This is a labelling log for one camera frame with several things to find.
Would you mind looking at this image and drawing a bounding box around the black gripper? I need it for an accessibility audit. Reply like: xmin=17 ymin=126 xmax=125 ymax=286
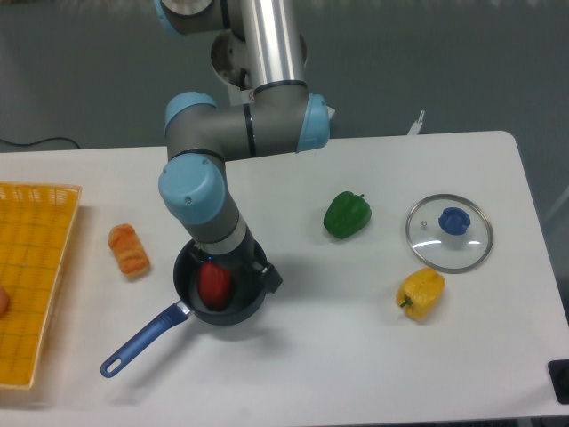
xmin=191 ymin=230 xmax=283 ymax=294

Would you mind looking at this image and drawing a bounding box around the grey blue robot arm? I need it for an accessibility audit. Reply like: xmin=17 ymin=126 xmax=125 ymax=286
xmin=155 ymin=1 xmax=330 ymax=293

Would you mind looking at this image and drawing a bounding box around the glass lid with blue knob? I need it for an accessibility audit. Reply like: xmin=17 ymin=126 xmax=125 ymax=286
xmin=405 ymin=194 xmax=494 ymax=274

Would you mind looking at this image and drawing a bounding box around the red bell pepper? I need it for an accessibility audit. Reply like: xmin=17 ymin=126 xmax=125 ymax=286
xmin=197 ymin=261 xmax=232 ymax=311

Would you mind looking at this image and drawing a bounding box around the green bell pepper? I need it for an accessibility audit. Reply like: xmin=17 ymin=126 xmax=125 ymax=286
xmin=323 ymin=191 xmax=373 ymax=239

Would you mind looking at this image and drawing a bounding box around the orange bread loaf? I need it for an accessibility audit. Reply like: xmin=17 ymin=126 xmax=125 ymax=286
xmin=108 ymin=223 xmax=150 ymax=279

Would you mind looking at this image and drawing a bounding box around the yellow bell pepper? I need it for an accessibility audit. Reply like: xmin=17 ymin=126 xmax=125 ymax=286
xmin=396 ymin=268 xmax=446 ymax=321

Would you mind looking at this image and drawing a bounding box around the yellow woven basket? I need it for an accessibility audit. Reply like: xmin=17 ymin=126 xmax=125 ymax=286
xmin=1 ymin=181 xmax=82 ymax=390

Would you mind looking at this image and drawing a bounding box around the black object at table edge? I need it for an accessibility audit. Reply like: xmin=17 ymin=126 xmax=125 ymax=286
xmin=548 ymin=359 xmax=569 ymax=405

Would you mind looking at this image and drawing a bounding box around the dark pot with blue handle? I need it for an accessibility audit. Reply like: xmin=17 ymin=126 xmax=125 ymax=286
xmin=100 ymin=240 xmax=267 ymax=378

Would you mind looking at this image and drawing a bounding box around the black cable on floor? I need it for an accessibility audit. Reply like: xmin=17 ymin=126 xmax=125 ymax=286
xmin=0 ymin=136 xmax=82 ymax=150

